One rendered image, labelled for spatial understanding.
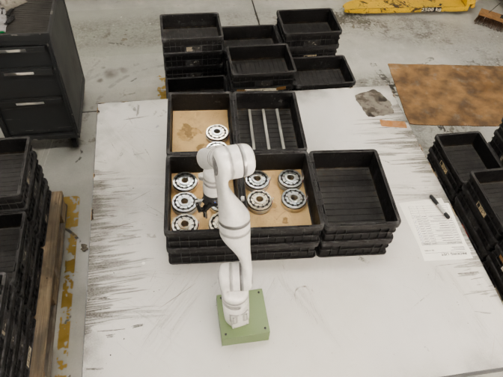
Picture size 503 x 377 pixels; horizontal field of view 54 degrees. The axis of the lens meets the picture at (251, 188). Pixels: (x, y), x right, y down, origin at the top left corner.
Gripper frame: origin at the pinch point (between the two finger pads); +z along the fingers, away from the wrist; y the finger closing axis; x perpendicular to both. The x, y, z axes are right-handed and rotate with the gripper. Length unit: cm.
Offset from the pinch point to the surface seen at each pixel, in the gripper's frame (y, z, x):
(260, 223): 18.5, 9.7, -0.8
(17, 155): -91, 44, 87
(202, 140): 2, 10, 49
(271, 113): 38, 10, 63
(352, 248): 54, 17, -15
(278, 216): 26.6, 9.7, 1.2
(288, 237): 27.3, 7.2, -10.9
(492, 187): 162, 55, 33
